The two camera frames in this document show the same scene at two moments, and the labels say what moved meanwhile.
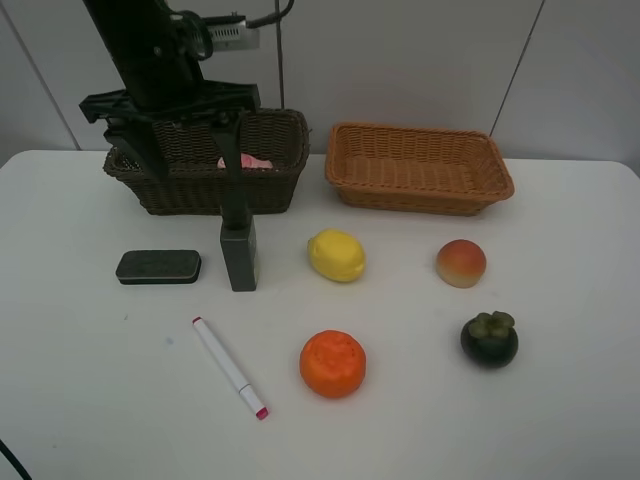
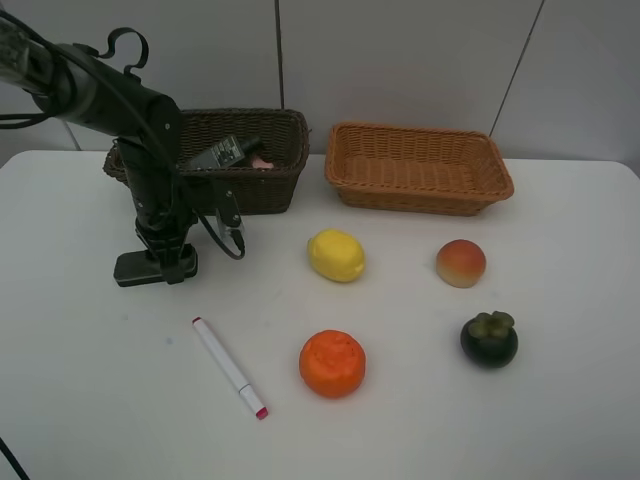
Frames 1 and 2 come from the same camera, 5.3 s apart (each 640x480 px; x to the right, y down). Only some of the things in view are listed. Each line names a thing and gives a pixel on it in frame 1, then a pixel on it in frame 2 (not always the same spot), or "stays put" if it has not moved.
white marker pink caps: (243, 386) stays put
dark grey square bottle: (239, 247) to (228, 152)
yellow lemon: (336, 255) stays put
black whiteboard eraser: (159, 267) stays put
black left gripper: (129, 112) to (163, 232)
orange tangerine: (332, 364) stays put
